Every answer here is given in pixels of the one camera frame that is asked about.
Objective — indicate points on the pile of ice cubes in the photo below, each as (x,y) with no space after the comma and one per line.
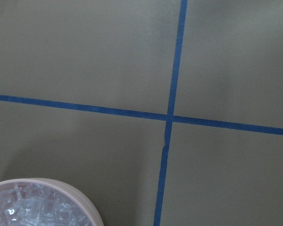
(39,205)

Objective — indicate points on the pink bowl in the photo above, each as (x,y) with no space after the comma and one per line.
(68,190)

